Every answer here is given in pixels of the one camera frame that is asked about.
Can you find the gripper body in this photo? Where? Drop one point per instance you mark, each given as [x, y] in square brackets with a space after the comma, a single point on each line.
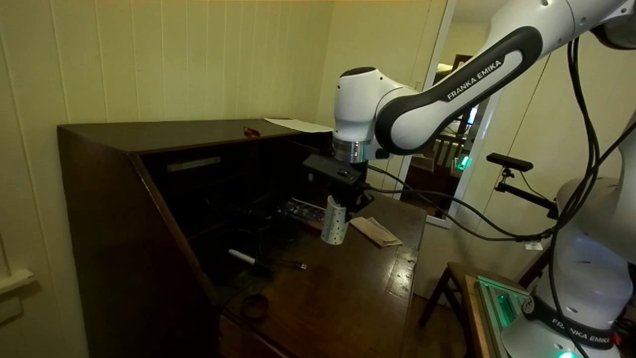
[355, 196]

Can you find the white dotted paper cup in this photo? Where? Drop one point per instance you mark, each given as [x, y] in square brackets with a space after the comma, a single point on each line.
[334, 226]

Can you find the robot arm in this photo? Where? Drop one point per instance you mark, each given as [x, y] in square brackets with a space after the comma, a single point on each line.
[502, 64]

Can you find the brown paper napkin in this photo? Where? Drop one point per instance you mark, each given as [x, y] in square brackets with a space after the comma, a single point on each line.
[376, 231]

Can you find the white paper sheet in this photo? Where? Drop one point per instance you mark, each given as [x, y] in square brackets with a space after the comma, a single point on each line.
[297, 124]

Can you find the black pen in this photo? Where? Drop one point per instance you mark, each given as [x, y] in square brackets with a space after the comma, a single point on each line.
[283, 263]

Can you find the small red object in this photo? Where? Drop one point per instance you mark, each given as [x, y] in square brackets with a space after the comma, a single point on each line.
[251, 132]

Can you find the white marker pen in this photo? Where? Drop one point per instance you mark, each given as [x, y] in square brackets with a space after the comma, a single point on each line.
[241, 256]

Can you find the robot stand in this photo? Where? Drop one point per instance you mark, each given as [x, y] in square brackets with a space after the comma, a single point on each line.
[489, 308]

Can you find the dark wooden secretary desk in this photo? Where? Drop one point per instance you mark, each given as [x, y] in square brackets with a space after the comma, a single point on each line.
[124, 223]

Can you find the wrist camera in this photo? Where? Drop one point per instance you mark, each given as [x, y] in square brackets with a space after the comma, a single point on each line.
[329, 170]

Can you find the camera on mount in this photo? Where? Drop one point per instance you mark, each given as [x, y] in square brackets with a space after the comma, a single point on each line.
[509, 162]

